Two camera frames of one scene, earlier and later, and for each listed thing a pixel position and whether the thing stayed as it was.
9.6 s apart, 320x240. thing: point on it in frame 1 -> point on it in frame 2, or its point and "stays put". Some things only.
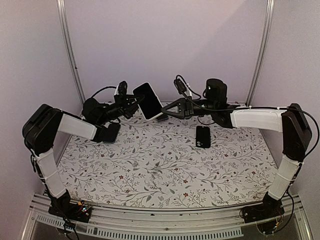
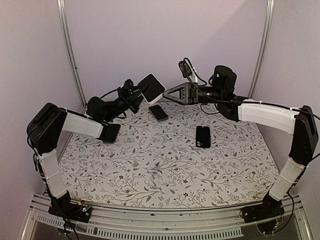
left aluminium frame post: [70, 51] stays put
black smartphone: [203, 136] stays put
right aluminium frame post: [261, 52] stays put
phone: [148, 102] -> [153, 91]
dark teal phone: [109, 134] stays put
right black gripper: [187, 108] -> [189, 93]
